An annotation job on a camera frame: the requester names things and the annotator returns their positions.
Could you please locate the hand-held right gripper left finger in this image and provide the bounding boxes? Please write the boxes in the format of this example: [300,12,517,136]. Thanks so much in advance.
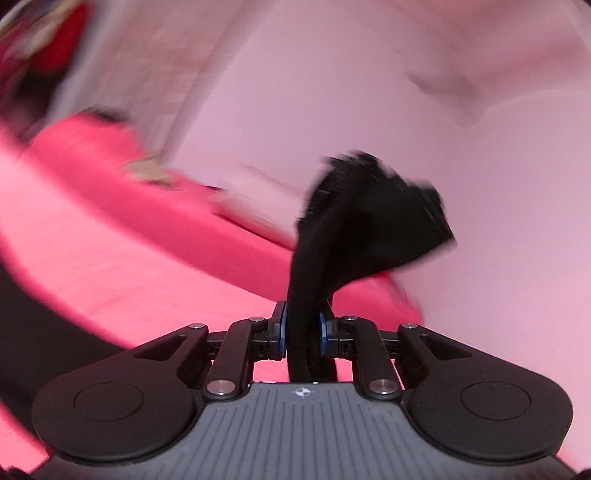
[131,300,290,400]

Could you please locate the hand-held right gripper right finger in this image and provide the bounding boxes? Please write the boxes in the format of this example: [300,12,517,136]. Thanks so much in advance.
[318,300,475,400]

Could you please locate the pale pink satin pillow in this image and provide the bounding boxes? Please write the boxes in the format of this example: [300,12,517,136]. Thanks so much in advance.
[215,164,308,247]

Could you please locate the hot pink bed sheet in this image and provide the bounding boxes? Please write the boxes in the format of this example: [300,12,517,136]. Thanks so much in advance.
[0,113,426,352]

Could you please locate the beige crumpled cloth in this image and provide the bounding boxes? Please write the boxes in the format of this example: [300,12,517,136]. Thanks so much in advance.
[121,154,185,188]

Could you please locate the light pink fleece blanket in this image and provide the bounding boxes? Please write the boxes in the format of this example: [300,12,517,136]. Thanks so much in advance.
[0,124,51,474]

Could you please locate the hanging dark and red clothes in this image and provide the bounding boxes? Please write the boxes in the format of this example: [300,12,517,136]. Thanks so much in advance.
[0,0,93,139]

